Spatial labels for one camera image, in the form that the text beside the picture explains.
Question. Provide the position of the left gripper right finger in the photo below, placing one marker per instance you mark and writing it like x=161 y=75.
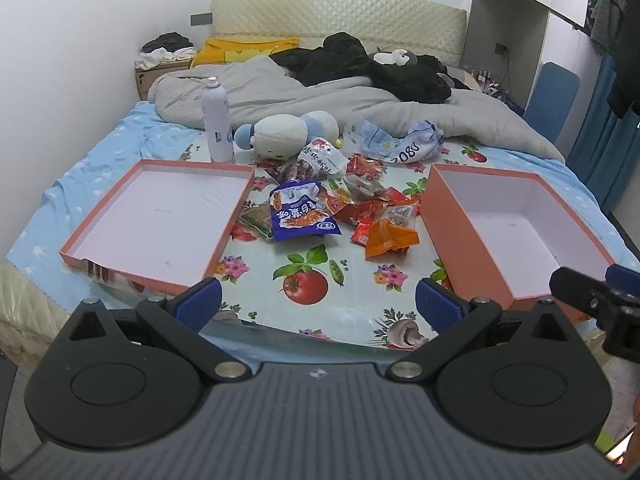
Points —
x=460 y=326

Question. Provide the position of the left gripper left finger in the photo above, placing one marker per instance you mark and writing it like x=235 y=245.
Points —
x=175 y=324

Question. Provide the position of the orange snack bag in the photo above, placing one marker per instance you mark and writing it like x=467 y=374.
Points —
x=394 y=231

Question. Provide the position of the green white snack bag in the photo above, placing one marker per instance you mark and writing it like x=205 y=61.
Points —
x=258 y=218

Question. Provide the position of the red foil snack bag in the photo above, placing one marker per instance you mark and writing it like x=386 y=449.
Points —
x=366 y=211

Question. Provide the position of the blue white snack bag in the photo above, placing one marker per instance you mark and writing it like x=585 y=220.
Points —
x=296 y=210

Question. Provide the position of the red yellow dried tofu pack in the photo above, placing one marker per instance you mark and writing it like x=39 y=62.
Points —
x=335 y=200

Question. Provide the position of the clear dark snack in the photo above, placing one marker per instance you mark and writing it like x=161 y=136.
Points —
x=364 y=189

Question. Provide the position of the small red snack packet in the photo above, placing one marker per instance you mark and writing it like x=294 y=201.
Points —
x=360 y=166

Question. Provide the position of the shrimp flavour snack bag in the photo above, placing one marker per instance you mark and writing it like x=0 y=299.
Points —
x=317 y=160

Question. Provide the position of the pink shallow box lid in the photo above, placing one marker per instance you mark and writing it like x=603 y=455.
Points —
x=164 y=225

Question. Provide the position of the pink deep gift box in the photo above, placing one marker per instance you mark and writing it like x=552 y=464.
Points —
x=502 y=233

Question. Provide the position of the fruit print tablecloth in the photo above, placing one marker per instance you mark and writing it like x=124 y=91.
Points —
x=318 y=286

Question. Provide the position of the blue curtain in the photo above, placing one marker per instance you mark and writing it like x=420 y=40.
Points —
x=607 y=146

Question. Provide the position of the light blue star bedsheet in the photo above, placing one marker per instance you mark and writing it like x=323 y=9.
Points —
x=36 y=252

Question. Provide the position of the white spray bottle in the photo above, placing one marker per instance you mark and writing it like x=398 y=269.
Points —
x=217 y=121

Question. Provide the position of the crumpled blue white plastic bag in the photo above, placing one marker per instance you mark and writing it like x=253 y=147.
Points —
x=423 y=141

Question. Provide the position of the white blue plush toy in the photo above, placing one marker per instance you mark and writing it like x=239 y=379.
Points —
x=283 y=136

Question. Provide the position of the blue chair back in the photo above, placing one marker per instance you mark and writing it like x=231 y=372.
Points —
x=552 y=98

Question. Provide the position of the grey duvet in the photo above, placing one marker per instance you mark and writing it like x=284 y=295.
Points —
x=259 y=88

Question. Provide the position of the cardboard box with clothes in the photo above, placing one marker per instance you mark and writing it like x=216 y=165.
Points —
x=164 y=54

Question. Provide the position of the yellow pillow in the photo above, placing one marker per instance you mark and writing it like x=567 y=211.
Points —
x=226 y=51

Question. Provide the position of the black clothes pile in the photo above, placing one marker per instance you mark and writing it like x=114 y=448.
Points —
x=425 y=80

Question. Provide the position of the hanging clothes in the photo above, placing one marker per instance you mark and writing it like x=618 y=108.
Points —
x=616 y=30

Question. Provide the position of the cream padded headboard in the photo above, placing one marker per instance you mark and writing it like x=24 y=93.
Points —
x=420 y=26

